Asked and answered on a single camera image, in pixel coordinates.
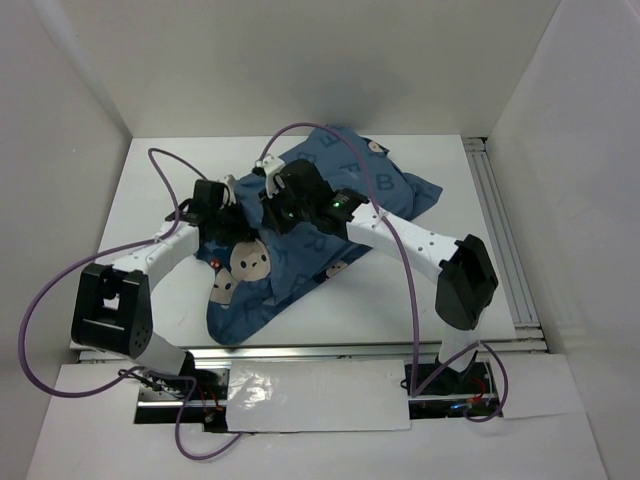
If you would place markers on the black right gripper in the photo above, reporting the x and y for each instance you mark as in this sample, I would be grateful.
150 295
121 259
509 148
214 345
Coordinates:
269 207

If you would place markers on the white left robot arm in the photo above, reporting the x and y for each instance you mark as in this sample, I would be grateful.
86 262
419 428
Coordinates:
113 309

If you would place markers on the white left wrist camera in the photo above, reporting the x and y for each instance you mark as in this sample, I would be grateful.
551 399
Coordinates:
229 197

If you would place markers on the white cover sheet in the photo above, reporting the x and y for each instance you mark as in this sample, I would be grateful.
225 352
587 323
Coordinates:
317 396

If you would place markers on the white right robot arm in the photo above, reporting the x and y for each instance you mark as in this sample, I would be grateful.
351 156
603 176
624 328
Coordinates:
461 270

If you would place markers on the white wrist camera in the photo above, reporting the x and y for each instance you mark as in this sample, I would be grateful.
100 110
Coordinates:
229 197
268 168

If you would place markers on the blue cartoon print pillowcase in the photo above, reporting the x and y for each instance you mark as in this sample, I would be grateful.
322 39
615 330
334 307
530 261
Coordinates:
256 280

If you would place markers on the aluminium frame rail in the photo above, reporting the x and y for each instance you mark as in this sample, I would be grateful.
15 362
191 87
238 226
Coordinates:
518 294

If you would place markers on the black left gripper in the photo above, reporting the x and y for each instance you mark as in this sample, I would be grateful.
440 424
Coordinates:
241 231

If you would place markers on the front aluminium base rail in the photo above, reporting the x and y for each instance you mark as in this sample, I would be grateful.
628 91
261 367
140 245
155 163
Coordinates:
475 393

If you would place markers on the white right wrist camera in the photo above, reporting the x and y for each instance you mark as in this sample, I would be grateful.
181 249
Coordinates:
268 168

